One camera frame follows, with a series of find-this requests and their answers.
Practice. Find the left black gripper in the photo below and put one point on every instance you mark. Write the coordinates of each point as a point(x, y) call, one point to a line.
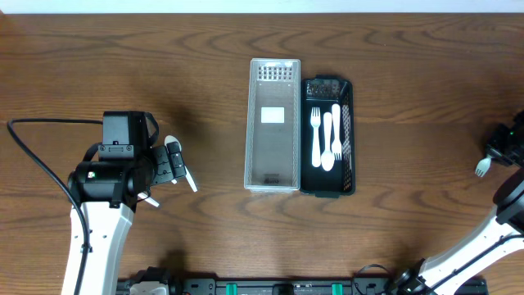
point(164, 165)

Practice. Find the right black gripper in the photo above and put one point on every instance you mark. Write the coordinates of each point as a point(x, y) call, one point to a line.
point(494, 147)

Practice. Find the white plastic fork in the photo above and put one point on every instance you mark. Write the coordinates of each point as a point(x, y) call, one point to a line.
point(336, 124)
point(315, 121)
point(483, 166)

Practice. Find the white plastic spoon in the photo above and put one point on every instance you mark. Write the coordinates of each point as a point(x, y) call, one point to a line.
point(188, 175)
point(146, 197)
point(327, 157)

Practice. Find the black plastic basket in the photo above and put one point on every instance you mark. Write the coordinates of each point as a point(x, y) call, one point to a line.
point(323, 91)

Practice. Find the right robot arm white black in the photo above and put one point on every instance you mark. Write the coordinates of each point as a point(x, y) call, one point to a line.
point(498, 235)

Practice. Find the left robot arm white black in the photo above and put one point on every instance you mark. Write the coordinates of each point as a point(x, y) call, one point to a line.
point(105, 195)

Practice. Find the clear plastic basket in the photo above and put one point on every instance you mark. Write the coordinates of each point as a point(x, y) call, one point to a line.
point(272, 160)

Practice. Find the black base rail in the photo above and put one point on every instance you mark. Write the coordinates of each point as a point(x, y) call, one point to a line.
point(160, 281)

